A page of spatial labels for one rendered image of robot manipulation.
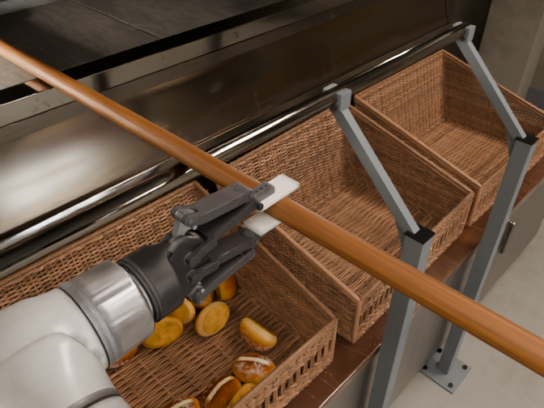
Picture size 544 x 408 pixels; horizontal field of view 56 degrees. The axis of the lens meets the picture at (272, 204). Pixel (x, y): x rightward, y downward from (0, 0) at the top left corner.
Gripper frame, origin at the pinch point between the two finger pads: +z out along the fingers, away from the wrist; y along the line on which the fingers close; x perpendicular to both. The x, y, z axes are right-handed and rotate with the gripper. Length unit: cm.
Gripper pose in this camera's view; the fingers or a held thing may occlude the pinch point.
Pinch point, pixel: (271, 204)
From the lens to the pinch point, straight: 62.8
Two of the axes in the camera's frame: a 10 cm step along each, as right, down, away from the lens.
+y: 0.0, 7.9, 6.2
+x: 7.3, 4.3, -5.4
